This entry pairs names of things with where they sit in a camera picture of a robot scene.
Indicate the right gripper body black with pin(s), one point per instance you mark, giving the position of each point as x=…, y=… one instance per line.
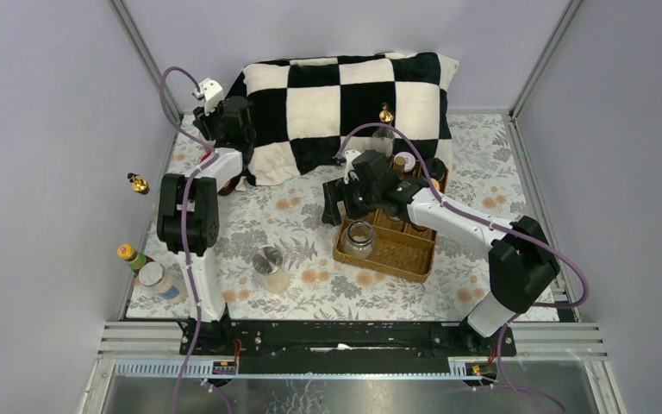
x=362, y=199

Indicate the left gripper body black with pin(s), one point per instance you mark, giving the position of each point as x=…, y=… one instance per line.
x=210, y=123

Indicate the small yellow oil bottle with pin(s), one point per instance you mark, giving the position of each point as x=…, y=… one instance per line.
x=398, y=165

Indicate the white lid brown sauce jar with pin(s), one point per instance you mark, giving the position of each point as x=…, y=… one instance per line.
x=411, y=161

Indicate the glass cruet gold spout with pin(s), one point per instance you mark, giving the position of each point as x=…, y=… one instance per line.
x=384, y=137

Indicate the glass jar silver lid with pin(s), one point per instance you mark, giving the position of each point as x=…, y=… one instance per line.
x=359, y=240

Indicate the black cap shaker bottle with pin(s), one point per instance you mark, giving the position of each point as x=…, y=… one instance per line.
x=436, y=169

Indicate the woven wicker tray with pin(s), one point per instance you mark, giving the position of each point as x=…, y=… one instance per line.
x=404, y=250

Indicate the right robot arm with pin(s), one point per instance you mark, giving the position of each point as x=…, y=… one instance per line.
x=521, y=262

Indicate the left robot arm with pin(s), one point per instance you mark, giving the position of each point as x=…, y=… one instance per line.
x=188, y=213

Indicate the red lid chili sauce jar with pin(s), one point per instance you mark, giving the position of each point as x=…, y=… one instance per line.
x=230, y=186

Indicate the black white checkered pillow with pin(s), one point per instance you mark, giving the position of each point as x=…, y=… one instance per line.
x=306, y=111

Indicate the reflected cruet gold spout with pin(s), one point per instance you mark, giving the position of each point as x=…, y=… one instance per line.
x=139, y=184

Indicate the reflected green bottle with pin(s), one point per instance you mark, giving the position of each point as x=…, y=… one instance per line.
x=133, y=258

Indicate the reflected jar white lid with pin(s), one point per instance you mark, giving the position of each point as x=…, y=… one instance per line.
x=162, y=282

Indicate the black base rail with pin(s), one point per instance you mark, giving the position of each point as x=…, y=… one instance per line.
x=340, y=347

